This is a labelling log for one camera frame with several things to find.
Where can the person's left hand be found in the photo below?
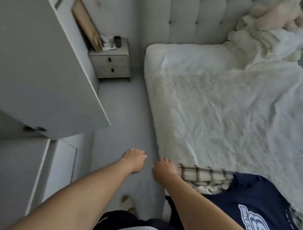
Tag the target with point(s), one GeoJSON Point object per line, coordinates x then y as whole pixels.
{"type": "Point", "coordinates": [135, 160]}

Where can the beige nightstand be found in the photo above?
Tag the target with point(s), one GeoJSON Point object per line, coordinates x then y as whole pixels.
{"type": "Point", "coordinates": [111, 68]}

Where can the person's right hand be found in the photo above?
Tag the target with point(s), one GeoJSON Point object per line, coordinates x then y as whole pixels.
{"type": "Point", "coordinates": [165, 173]}

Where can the person's left forearm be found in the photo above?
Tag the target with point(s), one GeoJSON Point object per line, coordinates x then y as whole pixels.
{"type": "Point", "coordinates": [78, 203]}

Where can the stack of white bedding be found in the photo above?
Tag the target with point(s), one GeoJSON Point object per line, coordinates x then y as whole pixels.
{"type": "Point", "coordinates": [260, 45]}

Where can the black cup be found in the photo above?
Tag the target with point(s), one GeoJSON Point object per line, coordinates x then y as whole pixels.
{"type": "Point", "coordinates": [117, 41]}

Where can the person's black shorts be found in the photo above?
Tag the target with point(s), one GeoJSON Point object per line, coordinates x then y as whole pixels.
{"type": "Point", "coordinates": [118, 221]}

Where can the bed with white bedspread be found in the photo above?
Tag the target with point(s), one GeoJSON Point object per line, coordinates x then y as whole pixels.
{"type": "Point", "coordinates": [225, 106]}

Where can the navy Skechers tee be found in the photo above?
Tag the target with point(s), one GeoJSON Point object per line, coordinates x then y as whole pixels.
{"type": "Point", "coordinates": [236, 201]}

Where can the person's right forearm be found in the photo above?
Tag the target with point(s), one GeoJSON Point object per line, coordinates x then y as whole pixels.
{"type": "Point", "coordinates": [201, 211]}

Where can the beige plush toy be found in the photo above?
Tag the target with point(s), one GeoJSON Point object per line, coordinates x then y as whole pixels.
{"type": "Point", "coordinates": [272, 16]}

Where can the cream plaid shirt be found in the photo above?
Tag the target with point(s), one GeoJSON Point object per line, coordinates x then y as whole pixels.
{"type": "Point", "coordinates": [206, 176]}

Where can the white wardrobe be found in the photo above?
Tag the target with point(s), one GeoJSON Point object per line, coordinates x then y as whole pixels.
{"type": "Point", "coordinates": [42, 71]}

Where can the beige foam slipper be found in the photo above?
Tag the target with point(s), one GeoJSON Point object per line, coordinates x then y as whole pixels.
{"type": "Point", "coordinates": [127, 202]}

